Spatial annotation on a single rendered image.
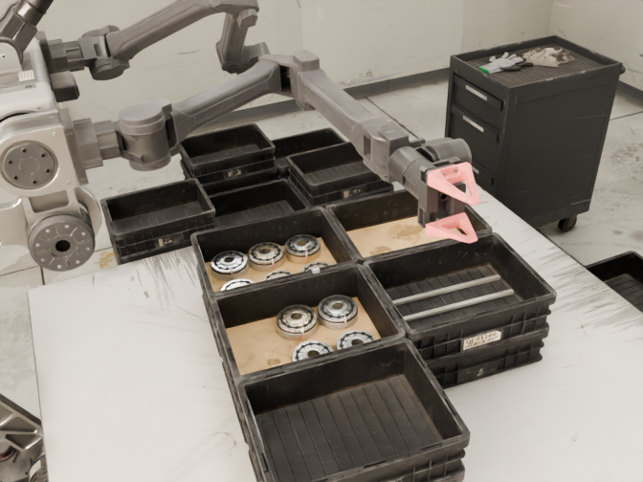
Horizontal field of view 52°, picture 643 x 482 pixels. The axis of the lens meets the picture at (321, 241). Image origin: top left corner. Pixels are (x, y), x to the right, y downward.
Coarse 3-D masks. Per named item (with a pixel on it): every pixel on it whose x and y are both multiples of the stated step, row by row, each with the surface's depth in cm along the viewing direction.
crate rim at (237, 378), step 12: (360, 264) 173; (300, 276) 170; (312, 276) 169; (252, 288) 166; (264, 288) 166; (372, 288) 165; (216, 300) 163; (384, 300) 161; (216, 312) 159; (216, 324) 159; (396, 324) 154; (396, 336) 150; (228, 348) 149; (348, 348) 148; (360, 348) 148; (228, 360) 147; (300, 360) 145; (312, 360) 145; (252, 372) 143; (264, 372) 143
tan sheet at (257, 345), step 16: (272, 320) 171; (368, 320) 170; (240, 336) 167; (256, 336) 167; (272, 336) 166; (320, 336) 166; (336, 336) 166; (240, 352) 162; (256, 352) 162; (272, 352) 162; (288, 352) 162; (240, 368) 158; (256, 368) 157
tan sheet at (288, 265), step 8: (320, 240) 200; (320, 256) 193; (328, 256) 193; (208, 264) 192; (248, 264) 191; (288, 264) 191; (296, 264) 191; (304, 264) 190; (208, 272) 189; (248, 272) 188; (256, 272) 188; (264, 272) 188; (296, 272) 188; (216, 280) 186; (232, 280) 185; (256, 280) 185; (216, 288) 183
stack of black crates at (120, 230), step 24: (144, 192) 276; (168, 192) 280; (192, 192) 285; (120, 216) 277; (144, 216) 279; (168, 216) 278; (192, 216) 258; (120, 240) 252; (144, 240) 256; (168, 240) 260; (120, 264) 270
